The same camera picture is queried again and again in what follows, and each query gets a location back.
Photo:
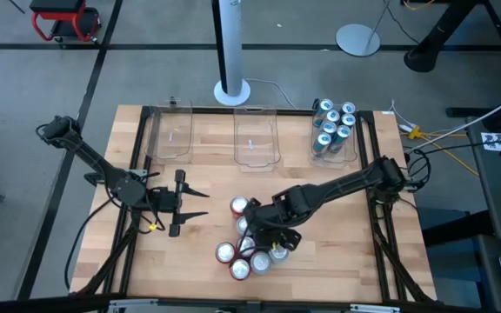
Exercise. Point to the white power strip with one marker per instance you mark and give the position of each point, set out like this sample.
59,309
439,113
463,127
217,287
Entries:
405,128

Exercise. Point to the silver bracket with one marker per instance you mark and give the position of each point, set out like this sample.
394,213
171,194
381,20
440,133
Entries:
374,309
133,305

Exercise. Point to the clear plastic bin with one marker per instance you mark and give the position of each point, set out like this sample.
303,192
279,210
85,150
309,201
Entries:
346,158
257,156
176,152

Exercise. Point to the silver mounting plate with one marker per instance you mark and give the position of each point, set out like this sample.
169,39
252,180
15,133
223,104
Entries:
139,172

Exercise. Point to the gray round-base thin stand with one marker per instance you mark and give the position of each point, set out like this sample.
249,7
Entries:
357,40

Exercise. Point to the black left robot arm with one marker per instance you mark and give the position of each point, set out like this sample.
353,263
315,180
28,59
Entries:
98,163

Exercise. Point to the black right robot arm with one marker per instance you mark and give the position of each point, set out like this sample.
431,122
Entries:
342,187

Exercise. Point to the red soda can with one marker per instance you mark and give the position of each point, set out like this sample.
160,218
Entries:
225,251
238,204
245,248
239,268

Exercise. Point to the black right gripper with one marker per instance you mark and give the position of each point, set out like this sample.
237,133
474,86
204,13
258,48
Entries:
270,219

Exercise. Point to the black desk crossbeam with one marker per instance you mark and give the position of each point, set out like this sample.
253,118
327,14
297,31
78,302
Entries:
455,230

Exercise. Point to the black desk foot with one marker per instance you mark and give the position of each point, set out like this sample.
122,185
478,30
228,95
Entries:
463,112

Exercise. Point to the black crossbar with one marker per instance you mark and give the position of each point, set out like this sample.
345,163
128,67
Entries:
37,304

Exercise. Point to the black desk leg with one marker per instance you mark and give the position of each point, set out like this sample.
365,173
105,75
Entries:
424,56

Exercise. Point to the black stand leg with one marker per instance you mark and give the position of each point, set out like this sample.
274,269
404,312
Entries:
17,6

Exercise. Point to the red-framed black stool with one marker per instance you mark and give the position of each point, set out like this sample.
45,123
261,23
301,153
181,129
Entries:
57,5

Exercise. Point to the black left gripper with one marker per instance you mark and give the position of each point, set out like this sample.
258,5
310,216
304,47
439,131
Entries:
161,201

